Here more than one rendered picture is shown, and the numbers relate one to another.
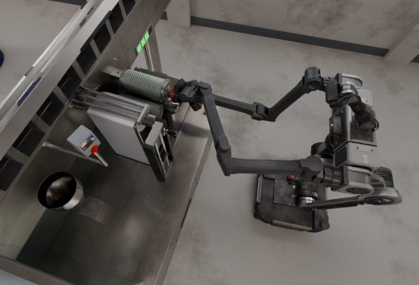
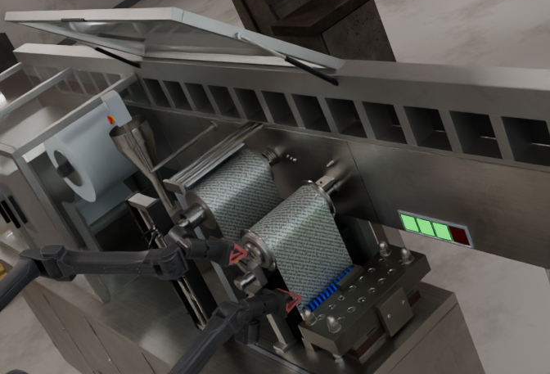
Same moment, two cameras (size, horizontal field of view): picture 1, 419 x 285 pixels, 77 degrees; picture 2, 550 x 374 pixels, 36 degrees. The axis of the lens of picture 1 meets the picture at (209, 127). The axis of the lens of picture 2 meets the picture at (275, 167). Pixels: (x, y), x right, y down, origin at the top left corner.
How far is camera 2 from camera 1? 2.78 m
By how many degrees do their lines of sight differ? 86
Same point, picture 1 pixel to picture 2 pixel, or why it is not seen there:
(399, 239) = not seen: outside the picture
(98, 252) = not seen: hidden behind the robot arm
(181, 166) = not seen: hidden behind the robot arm
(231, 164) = (24, 254)
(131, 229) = (166, 291)
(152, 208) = (172, 313)
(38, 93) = (42, 14)
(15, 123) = (32, 15)
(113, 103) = (208, 155)
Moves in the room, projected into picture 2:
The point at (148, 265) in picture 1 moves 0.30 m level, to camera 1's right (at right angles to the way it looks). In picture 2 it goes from (113, 309) to (56, 366)
